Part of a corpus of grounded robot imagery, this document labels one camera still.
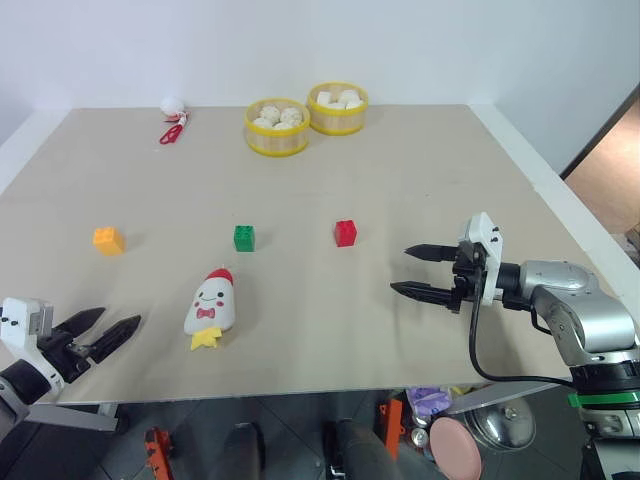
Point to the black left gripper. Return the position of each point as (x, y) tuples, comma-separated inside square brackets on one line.
[(65, 355)]

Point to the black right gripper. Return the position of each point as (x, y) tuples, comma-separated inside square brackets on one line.
[(467, 272)]

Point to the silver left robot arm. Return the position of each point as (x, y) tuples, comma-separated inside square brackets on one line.
[(17, 382)]

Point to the orange toy brick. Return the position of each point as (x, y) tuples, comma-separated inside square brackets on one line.
[(109, 241)]

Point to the red toy brick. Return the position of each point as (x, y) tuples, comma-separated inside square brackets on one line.
[(346, 233)]

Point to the white chicken plush toy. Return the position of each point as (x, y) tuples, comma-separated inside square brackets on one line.
[(212, 305)]

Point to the purple plastic bag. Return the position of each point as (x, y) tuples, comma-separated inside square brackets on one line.
[(427, 402)]

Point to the green toy brick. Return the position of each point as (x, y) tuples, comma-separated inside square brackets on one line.
[(245, 239)]

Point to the silver metal pot lid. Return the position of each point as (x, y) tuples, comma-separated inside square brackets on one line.
[(500, 425)]

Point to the bamboo steamer with white cubes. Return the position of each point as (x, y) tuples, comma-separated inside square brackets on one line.
[(337, 122)]

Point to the pink round disc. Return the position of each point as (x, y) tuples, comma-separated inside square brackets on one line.
[(455, 447)]

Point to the white cube bun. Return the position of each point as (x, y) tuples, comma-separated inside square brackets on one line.
[(349, 95), (354, 104), (339, 105), (325, 98)]

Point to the dark rounded shape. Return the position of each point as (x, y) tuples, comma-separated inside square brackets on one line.
[(360, 450)]

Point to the bamboo steamer with round buns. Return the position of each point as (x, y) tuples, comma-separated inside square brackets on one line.
[(277, 140)]

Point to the round white bun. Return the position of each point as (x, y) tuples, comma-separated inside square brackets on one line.
[(282, 126), (291, 116), (270, 112), (261, 122)]

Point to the brown wooden door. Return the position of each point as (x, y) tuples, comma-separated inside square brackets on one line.
[(610, 165)]

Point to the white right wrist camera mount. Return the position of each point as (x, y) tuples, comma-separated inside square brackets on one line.
[(486, 235)]

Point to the grey metal table bracket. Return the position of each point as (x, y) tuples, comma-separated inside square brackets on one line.
[(75, 417), (495, 395)]

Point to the orange metal bracket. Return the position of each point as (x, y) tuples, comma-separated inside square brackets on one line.
[(159, 450), (391, 425)]

